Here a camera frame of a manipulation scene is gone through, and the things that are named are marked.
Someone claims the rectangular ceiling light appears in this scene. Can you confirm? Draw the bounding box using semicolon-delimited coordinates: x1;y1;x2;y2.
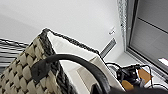
157;57;168;68

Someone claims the ceiling vent strip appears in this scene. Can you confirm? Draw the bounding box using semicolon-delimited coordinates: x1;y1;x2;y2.
117;0;130;52

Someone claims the thin black cable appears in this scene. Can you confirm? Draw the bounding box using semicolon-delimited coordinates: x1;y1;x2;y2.
105;61;125;72

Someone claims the black wire shelf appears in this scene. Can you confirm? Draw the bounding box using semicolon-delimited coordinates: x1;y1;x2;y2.
0;37;33;72

